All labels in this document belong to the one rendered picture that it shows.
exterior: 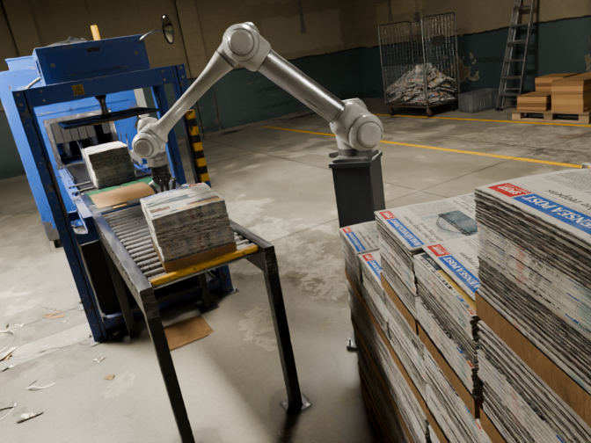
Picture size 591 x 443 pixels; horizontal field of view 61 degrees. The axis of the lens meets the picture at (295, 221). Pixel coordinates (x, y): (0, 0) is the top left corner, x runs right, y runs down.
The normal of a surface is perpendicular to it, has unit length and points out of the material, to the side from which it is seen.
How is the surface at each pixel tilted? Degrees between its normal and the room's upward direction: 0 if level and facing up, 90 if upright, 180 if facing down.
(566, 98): 90
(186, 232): 90
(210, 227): 90
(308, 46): 90
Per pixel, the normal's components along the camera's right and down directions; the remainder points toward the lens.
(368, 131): 0.22, 0.36
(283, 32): 0.48, 0.22
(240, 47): 0.04, 0.24
